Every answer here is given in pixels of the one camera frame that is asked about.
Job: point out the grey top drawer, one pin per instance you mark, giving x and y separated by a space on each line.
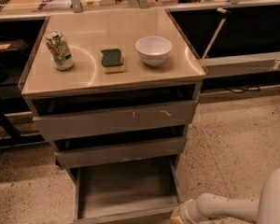
118 112

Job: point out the green yellow sponge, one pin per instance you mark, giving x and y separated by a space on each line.
112 61

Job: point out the foam gripper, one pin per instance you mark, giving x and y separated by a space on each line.
188 211

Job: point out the white bowl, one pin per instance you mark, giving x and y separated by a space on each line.
153 50

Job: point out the grey metal beam right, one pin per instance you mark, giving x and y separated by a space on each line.
241 65

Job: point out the dark object left shelf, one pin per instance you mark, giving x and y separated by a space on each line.
13 49

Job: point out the grey drawer cabinet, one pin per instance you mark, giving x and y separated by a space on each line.
86 35

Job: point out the grey drawer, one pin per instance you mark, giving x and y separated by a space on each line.
118 112
120 147
131 192

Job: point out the grey middle drawer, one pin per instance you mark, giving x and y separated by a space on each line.
120 147

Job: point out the crushed soda can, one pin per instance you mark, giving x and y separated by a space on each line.
58 47

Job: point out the grey bottom drawer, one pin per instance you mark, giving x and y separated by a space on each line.
131 192

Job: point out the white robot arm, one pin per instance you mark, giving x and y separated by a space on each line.
207 207

